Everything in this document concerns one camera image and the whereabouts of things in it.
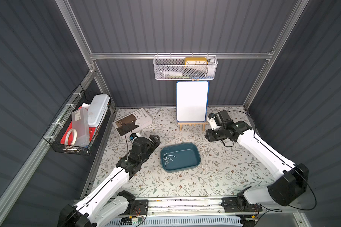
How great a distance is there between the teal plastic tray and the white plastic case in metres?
0.41

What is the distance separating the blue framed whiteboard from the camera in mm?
905

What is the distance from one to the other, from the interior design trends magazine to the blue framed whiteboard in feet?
0.95

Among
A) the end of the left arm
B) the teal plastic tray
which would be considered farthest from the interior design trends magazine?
the end of the left arm

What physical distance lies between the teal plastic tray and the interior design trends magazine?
0.88ft

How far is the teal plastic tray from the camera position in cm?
87

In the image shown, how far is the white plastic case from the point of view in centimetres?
71

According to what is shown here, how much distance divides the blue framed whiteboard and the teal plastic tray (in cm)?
23
